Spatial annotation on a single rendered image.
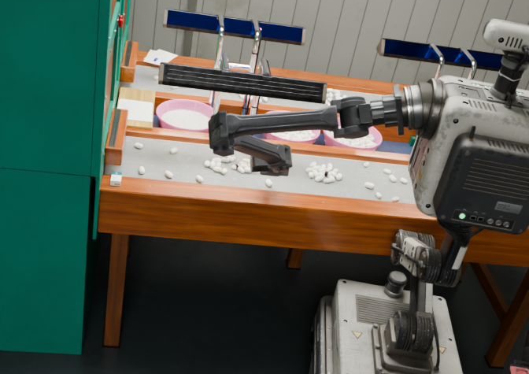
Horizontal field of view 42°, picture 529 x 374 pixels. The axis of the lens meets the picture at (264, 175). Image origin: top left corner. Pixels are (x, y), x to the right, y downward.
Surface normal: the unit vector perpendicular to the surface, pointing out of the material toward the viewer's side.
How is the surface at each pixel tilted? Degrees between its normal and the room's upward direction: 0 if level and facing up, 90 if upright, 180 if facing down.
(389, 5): 90
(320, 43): 90
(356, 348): 0
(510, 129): 90
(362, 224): 90
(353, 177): 0
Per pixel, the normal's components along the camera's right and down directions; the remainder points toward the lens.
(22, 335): 0.09, 0.54
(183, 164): 0.18, -0.83
